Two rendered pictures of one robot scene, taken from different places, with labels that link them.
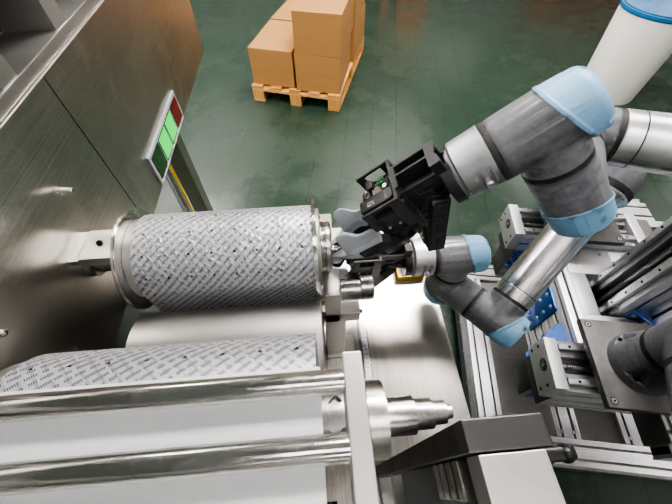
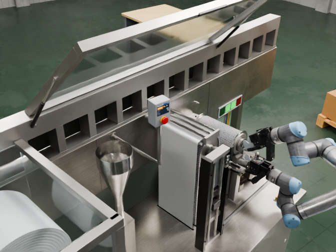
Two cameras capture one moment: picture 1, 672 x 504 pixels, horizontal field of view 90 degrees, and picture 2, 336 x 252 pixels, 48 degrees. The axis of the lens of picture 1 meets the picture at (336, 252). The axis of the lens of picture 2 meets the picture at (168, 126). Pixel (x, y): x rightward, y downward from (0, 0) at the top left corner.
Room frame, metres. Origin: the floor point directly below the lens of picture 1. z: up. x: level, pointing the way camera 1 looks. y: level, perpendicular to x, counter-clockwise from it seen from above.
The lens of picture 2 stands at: (-1.06, -0.90, 2.38)
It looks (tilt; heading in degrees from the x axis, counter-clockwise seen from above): 33 degrees down; 47
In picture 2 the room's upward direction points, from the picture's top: 1 degrees clockwise
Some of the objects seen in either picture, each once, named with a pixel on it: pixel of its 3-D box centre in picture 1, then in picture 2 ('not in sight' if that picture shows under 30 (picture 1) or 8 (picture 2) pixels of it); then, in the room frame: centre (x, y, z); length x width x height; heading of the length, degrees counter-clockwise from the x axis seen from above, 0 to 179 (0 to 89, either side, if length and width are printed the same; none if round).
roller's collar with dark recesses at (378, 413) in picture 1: (349, 419); (214, 153); (0.05, -0.01, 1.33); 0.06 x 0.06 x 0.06; 5
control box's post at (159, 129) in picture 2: not in sight; (159, 143); (-0.26, 0.02, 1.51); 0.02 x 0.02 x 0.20
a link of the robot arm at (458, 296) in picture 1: (449, 285); (285, 200); (0.37, -0.25, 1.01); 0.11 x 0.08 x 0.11; 44
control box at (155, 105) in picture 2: not in sight; (160, 111); (-0.26, 0.02, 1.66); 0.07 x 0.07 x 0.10; 86
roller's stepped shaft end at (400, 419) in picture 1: (417, 413); not in sight; (0.05, -0.07, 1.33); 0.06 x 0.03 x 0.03; 95
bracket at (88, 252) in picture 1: (97, 246); (194, 117); (0.27, 0.33, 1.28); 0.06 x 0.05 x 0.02; 95
